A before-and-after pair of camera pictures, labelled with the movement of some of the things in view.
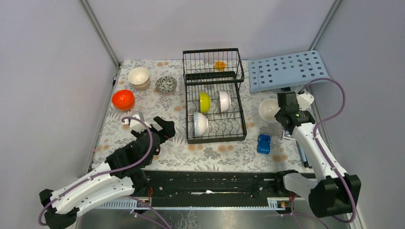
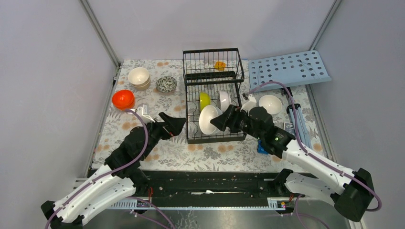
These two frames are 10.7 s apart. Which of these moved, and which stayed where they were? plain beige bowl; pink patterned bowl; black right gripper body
Moved: black right gripper body
Stayed: plain beige bowl; pink patterned bowl
